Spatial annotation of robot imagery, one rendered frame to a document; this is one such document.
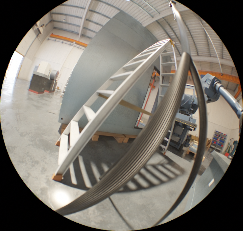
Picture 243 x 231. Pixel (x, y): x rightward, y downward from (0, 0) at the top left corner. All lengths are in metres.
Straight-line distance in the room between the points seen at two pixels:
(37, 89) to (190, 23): 10.26
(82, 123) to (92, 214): 1.28
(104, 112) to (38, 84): 4.24
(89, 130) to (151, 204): 0.94
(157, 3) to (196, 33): 3.61
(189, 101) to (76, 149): 2.35
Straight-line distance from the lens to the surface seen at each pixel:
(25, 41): 10.82
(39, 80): 4.51
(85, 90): 1.31
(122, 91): 0.55
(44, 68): 4.61
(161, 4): 7.59
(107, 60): 1.48
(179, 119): 2.14
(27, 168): 0.98
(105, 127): 1.54
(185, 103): 2.24
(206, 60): 9.34
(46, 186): 0.85
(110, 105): 0.51
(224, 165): 0.94
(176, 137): 3.30
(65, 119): 1.41
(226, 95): 1.34
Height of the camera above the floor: 0.77
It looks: 3 degrees down
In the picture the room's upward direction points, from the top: 20 degrees clockwise
